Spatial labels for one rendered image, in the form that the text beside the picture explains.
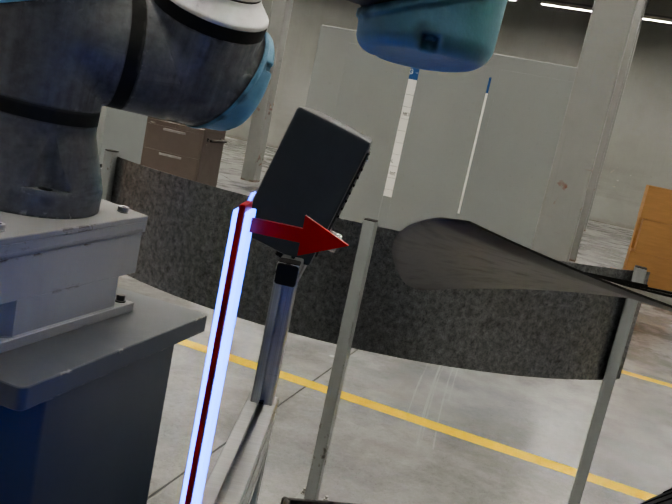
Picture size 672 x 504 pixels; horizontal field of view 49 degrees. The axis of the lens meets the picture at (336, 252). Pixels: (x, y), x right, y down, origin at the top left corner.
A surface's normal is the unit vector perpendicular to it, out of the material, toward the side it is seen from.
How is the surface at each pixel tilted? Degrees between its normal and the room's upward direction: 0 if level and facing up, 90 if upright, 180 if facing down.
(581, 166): 90
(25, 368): 0
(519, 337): 90
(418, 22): 88
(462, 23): 88
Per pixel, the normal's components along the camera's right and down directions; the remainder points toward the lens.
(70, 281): 0.93, 0.25
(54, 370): 0.20, -0.96
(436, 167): -0.34, 0.10
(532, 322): 0.27, 0.22
